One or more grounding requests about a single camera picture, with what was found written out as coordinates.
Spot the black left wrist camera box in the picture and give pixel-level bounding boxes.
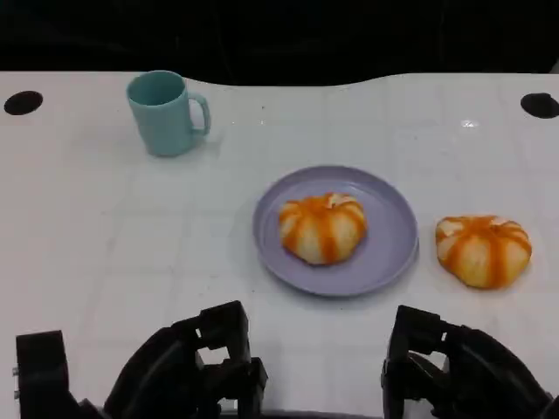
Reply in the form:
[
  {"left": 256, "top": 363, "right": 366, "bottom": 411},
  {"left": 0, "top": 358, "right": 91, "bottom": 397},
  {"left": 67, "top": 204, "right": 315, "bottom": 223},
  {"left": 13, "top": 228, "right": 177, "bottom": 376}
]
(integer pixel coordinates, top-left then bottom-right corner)
[{"left": 14, "top": 330, "right": 105, "bottom": 419}]

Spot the pale green mug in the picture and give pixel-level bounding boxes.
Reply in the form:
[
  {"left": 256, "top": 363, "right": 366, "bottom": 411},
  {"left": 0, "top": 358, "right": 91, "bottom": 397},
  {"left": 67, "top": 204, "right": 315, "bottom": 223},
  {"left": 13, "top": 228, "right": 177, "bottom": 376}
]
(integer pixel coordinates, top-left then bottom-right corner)
[{"left": 126, "top": 70, "right": 212, "bottom": 158}]

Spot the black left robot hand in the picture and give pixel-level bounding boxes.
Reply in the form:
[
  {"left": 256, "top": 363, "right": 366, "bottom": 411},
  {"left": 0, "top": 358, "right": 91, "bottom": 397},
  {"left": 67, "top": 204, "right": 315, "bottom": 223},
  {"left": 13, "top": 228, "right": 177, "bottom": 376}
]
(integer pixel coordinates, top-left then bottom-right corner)
[{"left": 103, "top": 299, "right": 268, "bottom": 419}]

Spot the orange and white bread roll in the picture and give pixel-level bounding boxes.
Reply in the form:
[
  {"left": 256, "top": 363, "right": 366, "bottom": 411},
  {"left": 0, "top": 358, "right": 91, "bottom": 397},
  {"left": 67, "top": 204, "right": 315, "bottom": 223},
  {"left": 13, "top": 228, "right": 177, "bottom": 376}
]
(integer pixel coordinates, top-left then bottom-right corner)
[
  {"left": 434, "top": 214, "right": 534, "bottom": 290},
  {"left": 278, "top": 192, "right": 368, "bottom": 266}
]

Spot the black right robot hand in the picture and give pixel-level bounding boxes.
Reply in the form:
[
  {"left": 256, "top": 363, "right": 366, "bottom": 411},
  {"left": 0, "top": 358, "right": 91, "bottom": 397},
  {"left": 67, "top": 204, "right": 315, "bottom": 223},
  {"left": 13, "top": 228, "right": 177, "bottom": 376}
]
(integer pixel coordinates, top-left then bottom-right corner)
[{"left": 381, "top": 305, "right": 554, "bottom": 419}]

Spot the lilac plate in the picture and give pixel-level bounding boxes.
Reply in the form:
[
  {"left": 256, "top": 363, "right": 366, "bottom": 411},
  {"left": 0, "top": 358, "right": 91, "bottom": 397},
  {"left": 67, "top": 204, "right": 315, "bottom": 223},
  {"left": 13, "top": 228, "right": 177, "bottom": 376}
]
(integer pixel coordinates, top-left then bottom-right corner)
[{"left": 252, "top": 164, "right": 420, "bottom": 299}]

